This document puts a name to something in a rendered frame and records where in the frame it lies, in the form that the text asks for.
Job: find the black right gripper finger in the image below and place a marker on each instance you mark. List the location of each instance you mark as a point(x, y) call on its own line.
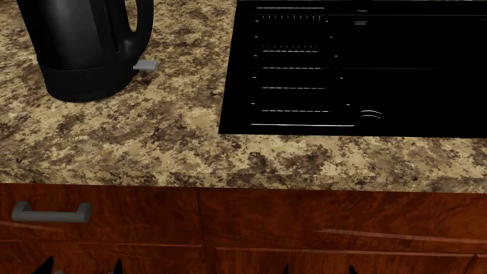
point(352, 270)
point(285, 269)

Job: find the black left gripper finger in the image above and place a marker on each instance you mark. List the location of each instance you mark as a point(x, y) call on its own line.
point(45, 267)
point(118, 267)

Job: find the black kettle base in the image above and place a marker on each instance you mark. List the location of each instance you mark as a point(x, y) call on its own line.
point(83, 82)

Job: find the grey kettle lever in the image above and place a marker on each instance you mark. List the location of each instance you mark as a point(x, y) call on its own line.
point(146, 65)

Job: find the black electric kettle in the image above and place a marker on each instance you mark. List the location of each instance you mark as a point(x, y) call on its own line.
point(72, 31)

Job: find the red-brown wooden cabinet door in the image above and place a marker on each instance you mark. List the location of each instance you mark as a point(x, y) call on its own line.
point(323, 262)

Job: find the wide red-brown wooden panel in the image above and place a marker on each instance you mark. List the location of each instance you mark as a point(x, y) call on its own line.
point(342, 219)

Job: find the red-brown wooden drawer front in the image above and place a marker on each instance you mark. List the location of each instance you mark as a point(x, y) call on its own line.
point(133, 214)

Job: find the black glass cooktop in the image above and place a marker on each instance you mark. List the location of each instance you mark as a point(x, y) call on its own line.
point(399, 71)

